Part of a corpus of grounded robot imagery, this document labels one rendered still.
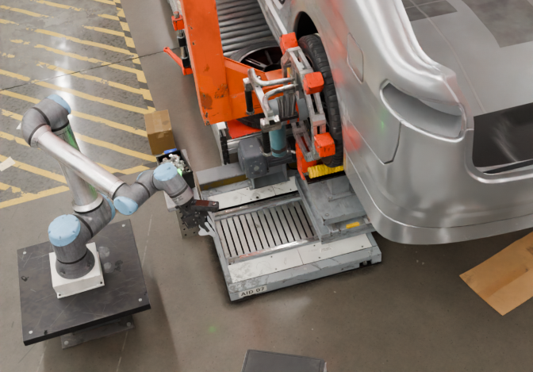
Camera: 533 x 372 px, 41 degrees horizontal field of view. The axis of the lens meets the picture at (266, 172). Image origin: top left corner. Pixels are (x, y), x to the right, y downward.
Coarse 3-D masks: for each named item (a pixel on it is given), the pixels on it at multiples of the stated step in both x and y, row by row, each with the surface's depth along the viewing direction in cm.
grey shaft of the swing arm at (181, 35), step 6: (174, 12) 490; (174, 18) 492; (180, 30) 497; (180, 36) 501; (180, 42) 503; (180, 48) 508; (186, 48) 508; (186, 54) 512; (186, 60) 514; (186, 66) 517
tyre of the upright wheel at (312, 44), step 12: (312, 36) 340; (312, 48) 332; (324, 60) 325; (324, 72) 324; (324, 84) 323; (324, 96) 327; (336, 96) 322; (336, 108) 322; (336, 120) 324; (336, 132) 327; (336, 144) 331; (336, 156) 338
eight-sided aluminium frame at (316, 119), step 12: (288, 48) 343; (300, 48) 342; (288, 60) 352; (300, 60) 341; (300, 72) 328; (312, 72) 327; (312, 108) 326; (312, 120) 326; (324, 120) 327; (300, 132) 375; (312, 132) 333; (300, 144) 368; (312, 144) 339; (312, 156) 346
